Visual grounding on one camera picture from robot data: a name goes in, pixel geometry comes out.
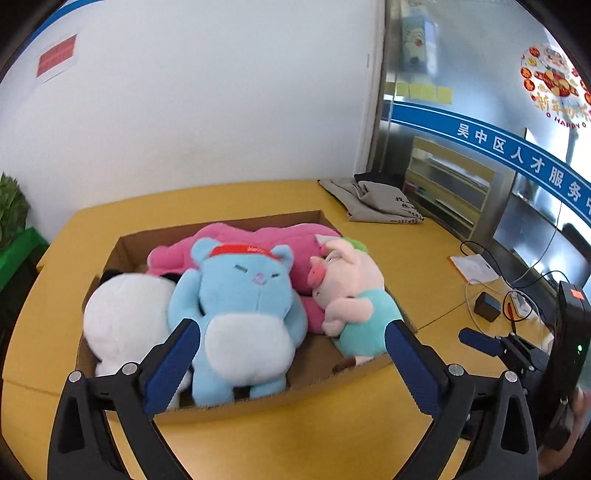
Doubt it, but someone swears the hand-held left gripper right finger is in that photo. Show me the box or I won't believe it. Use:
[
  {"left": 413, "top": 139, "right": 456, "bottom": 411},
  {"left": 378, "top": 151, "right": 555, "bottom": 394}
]
[{"left": 384, "top": 318, "right": 540, "bottom": 480}]

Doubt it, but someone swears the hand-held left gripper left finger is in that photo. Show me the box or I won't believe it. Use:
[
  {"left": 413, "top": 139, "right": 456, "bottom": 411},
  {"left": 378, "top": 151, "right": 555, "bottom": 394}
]
[{"left": 47, "top": 318, "right": 201, "bottom": 480}]

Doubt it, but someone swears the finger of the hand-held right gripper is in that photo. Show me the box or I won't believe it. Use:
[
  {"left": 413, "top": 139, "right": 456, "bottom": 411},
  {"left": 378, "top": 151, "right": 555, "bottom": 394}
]
[{"left": 458, "top": 328, "right": 551, "bottom": 376}]

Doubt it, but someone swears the brown cardboard box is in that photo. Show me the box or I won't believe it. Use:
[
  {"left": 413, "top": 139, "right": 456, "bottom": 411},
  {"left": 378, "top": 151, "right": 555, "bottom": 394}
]
[{"left": 75, "top": 210, "right": 419, "bottom": 426}]

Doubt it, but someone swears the white and black panda plush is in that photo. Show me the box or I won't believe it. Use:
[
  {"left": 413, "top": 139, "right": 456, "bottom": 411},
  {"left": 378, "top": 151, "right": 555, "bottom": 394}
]
[{"left": 83, "top": 270, "right": 192, "bottom": 411}]

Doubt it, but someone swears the blue plush toy red headband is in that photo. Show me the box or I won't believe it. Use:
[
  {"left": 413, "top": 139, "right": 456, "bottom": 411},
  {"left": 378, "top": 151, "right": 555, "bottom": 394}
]
[{"left": 167, "top": 236, "right": 309, "bottom": 407}]

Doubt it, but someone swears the pink pig plush teal shirt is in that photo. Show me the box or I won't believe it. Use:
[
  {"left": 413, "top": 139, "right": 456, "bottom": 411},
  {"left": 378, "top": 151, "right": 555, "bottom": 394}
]
[{"left": 307, "top": 234, "right": 404, "bottom": 365}]

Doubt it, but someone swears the pink plush toy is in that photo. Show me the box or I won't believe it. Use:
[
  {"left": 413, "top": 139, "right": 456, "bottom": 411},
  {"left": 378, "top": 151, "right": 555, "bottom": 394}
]
[{"left": 147, "top": 222, "right": 345, "bottom": 337}]

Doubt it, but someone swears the person's right hand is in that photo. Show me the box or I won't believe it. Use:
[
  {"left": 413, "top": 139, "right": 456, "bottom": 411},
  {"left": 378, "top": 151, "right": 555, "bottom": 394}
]
[{"left": 538, "top": 387, "right": 591, "bottom": 478}]

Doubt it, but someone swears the black power adapter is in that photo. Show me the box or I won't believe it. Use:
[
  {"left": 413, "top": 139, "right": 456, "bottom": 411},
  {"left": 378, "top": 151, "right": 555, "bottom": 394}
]
[{"left": 475, "top": 292, "right": 502, "bottom": 322}]

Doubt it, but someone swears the white paper sheet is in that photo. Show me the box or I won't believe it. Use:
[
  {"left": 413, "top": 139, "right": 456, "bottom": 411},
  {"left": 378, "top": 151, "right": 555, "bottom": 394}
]
[{"left": 450, "top": 253, "right": 502, "bottom": 283}]

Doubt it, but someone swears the wooden shelf unit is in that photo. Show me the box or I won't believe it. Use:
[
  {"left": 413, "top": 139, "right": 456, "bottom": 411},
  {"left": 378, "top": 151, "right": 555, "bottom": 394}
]
[{"left": 404, "top": 136, "right": 497, "bottom": 241}]

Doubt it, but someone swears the grey cloth bag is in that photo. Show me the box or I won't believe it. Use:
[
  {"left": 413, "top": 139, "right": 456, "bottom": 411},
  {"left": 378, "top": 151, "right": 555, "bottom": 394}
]
[{"left": 318, "top": 176, "right": 424, "bottom": 226}]

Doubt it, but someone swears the green planter box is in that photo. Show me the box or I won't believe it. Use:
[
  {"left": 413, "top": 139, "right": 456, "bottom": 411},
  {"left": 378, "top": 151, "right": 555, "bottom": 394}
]
[{"left": 0, "top": 227, "right": 51, "bottom": 291}]

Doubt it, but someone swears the blue window banner strip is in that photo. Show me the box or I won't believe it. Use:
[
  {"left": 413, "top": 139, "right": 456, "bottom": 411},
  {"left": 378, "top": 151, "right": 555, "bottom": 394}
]
[{"left": 390, "top": 100, "right": 591, "bottom": 217}]

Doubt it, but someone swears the green potted plant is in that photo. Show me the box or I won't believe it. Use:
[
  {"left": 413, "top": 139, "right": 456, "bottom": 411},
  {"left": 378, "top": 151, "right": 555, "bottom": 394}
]
[{"left": 0, "top": 173, "right": 29, "bottom": 250}]

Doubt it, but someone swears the red festive window sticker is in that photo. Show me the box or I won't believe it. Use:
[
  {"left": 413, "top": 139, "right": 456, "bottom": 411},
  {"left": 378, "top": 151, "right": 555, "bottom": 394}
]
[{"left": 519, "top": 42, "right": 591, "bottom": 132}]

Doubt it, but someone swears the row of yellow sticky notes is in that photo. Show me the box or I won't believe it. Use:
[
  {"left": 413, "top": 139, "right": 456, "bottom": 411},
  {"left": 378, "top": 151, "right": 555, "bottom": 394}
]
[{"left": 385, "top": 80, "right": 453, "bottom": 103}]

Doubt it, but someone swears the cartoon window poster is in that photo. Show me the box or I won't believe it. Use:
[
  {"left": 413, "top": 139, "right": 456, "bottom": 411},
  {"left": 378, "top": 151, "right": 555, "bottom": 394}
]
[{"left": 401, "top": 16, "right": 439, "bottom": 75}]

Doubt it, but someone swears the white cable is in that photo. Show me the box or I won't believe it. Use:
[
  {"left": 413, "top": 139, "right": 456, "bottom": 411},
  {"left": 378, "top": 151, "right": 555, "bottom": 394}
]
[{"left": 464, "top": 276, "right": 555, "bottom": 337}]

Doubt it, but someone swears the black cable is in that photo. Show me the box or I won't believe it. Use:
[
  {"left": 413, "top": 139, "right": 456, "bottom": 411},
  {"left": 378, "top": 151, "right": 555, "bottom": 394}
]
[{"left": 460, "top": 240, "right": 561, "bottom": 289}]

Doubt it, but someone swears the red wall sign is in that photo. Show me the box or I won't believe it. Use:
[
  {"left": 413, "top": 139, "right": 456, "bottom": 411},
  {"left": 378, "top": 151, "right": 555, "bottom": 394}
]
[{"left": 34, "top": 33, "right": 78, "bottom": 85}]

